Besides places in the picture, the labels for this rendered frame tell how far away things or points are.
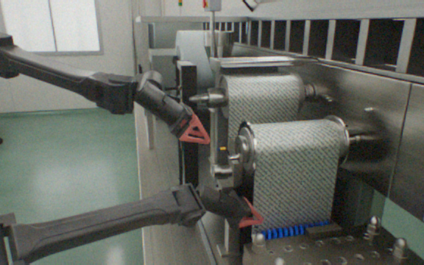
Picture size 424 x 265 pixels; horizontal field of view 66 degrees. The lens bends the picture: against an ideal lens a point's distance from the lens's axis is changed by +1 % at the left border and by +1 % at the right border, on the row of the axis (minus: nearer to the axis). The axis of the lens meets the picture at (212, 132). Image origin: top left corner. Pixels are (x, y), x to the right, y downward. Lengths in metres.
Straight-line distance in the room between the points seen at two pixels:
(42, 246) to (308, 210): 0.66
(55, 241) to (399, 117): 0.78
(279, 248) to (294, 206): 0.13
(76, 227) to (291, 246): 0.52
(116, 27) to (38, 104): 1.96
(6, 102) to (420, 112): 6.45
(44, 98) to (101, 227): 5.98
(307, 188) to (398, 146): 0.24
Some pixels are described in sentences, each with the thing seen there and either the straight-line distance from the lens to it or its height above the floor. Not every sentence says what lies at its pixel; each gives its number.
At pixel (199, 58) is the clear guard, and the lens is 1.78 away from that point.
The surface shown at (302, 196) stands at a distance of 0.93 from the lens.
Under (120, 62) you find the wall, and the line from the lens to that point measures 6.31.
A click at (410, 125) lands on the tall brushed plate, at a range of 0.88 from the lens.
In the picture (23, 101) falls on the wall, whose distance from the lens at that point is 6.69.
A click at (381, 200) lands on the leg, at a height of 0.98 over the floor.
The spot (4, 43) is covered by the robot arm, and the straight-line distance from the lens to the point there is 1.00.
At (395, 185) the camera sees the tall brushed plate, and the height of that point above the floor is 1.19.
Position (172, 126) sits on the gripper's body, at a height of 1.34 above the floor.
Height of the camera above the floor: 1.57
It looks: 19 degrees down
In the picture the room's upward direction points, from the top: straight up
